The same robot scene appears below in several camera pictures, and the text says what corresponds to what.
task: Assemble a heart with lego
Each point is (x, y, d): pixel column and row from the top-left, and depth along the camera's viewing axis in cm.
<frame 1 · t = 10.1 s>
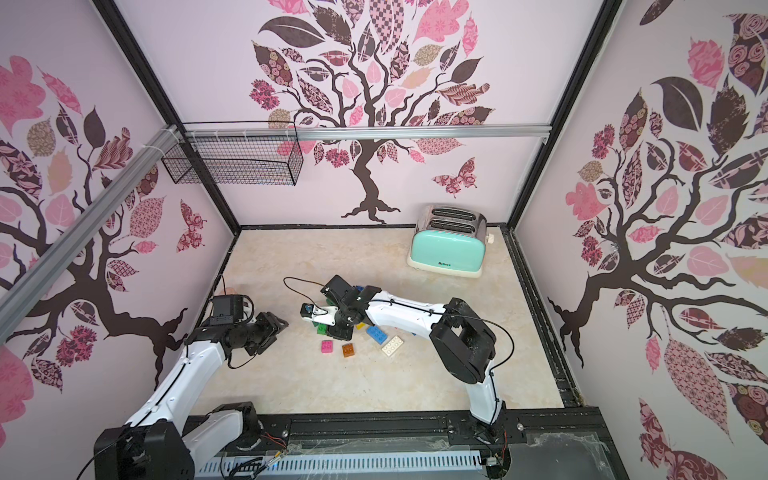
left hand: (286, 334, 84), fingers open
right hand: (330, 322, 85), fingers open
mint green toaster: (450, 240, 96), point 18 cm above the table
magenta 2x2 lego brick: (327, 346, 89), point 2 cm above the table
brown 2x2 lego brick: (348, 350, 89), on the table

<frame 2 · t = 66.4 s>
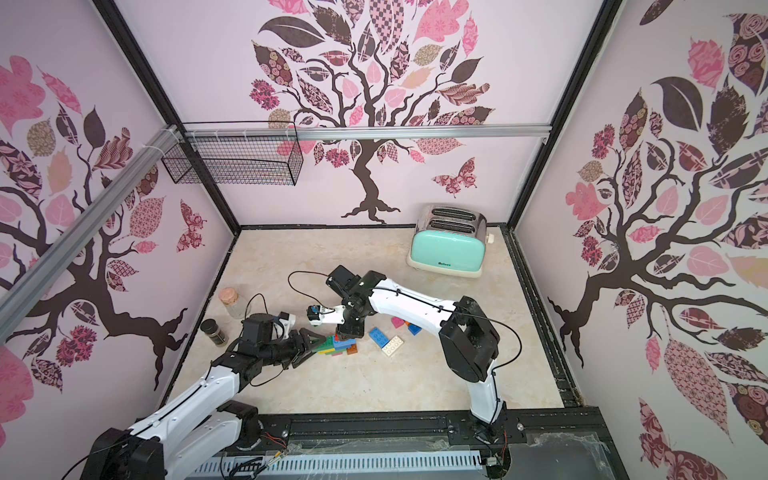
left hand: (323, 350, 82), fingers open
right hand: (343, 325, 83), fingers open
brown 2x2 lego brick: (353, 349, 87), point 3 cm above the table
cork stoppered glass bottle: (233, 303, 90), point 9 cm above the table
small dark labelled bottle: (211, 328, 83), point 10 cm above the table
light blue brick upper: (344, 344, 83), point 8 cm above the table
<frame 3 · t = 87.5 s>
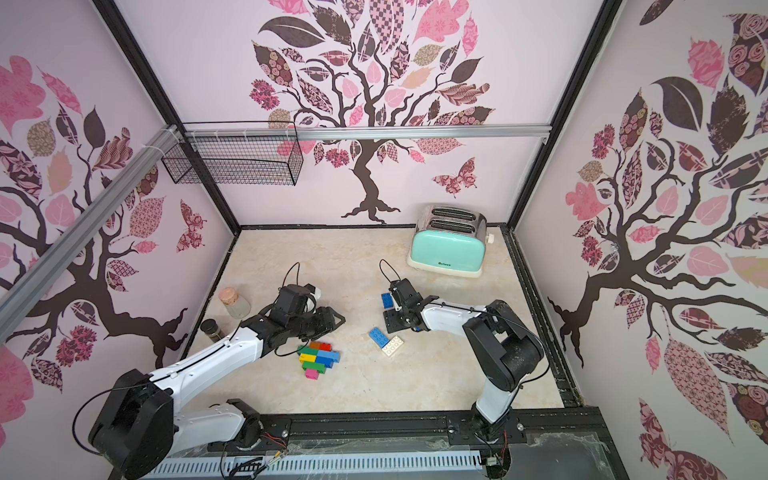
left hand: (341, 328, 83), fingers open
right hand: (396, 316, 94), fingers open
brown 2x2 lego brick: (318, 345, 87), point 4 cm above the table
light blue brick upper: (334, 355, 87), point 2 cm above the table
red 2x2 lego brick: (325, 347, 88), point 2 cm above the table
yellow lego brick: (307, 358, 85), point 3 cm above the table
light green lego brick: (321, 368, 85), point 2 cm above the table
blue 2x3 brick right: (328, 362, 86), on the table
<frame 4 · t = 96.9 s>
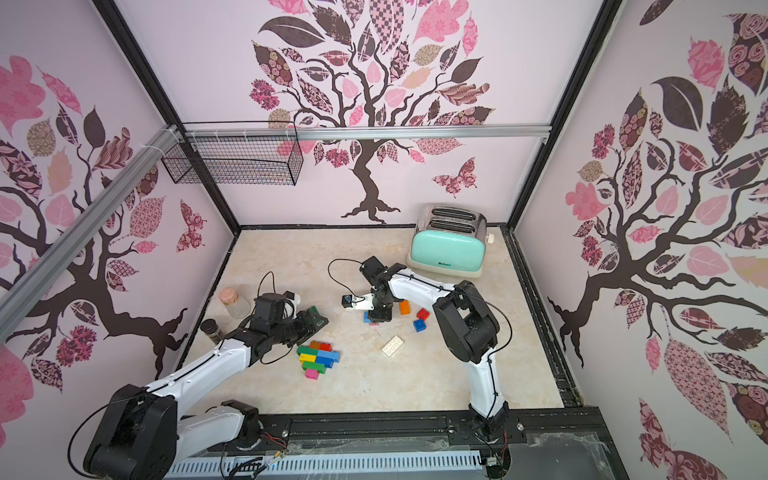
left hand: (326, 329, 85), fingers open
right hand: (376, 308, 94), fingers open
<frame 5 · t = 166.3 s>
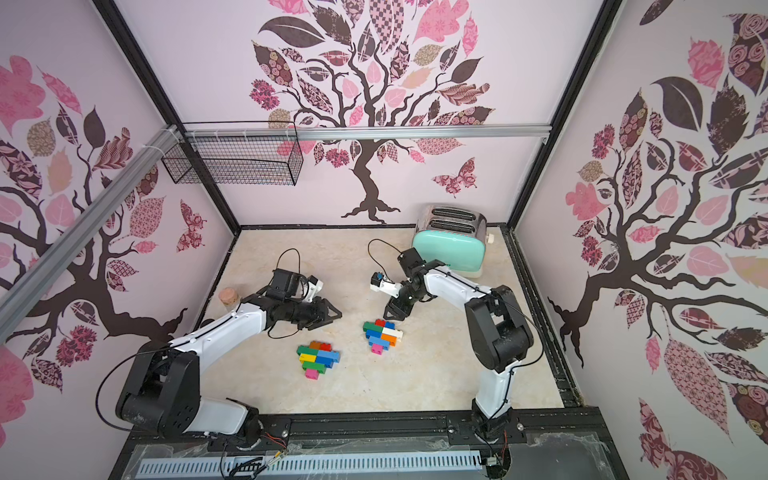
left hand: (338, 322, 84), fingers open
right hand: (392, 304, 91), fingers open
small blue 2x2 brick: (390, 325, 92), point 3 cm above the table
orange lego brick: (390, 338, 90), point 2 cm above the table
light blue 2x4 brick: (379, 341, 89), point 2 cm above the table
pink lego brick: (377, 349, 88), point 2 cm above the table
